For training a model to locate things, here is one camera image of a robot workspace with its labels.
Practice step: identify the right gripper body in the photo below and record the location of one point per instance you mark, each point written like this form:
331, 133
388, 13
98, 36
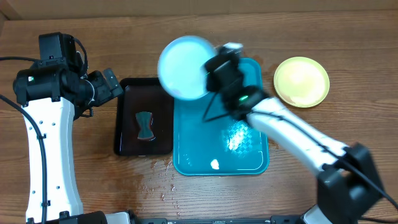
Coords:
225, 100

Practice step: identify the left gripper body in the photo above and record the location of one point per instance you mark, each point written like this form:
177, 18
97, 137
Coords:
101, 86

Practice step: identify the light blue plate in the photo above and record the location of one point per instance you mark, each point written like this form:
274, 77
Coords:
181, 69

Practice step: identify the dark green scrubbing sponge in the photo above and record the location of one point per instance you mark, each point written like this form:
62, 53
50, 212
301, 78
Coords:
144, 120

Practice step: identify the yellow plate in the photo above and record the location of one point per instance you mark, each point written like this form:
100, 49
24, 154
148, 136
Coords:
301, 82

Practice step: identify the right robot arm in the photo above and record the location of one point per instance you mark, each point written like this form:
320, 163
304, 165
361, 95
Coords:
348, 182

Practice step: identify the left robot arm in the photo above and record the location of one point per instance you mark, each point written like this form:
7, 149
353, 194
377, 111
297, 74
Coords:
52, 93

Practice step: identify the black plastic tray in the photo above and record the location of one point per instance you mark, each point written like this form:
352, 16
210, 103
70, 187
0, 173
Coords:
144, 94

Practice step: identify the teal plastic tray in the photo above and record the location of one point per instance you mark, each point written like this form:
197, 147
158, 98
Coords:
208, 142

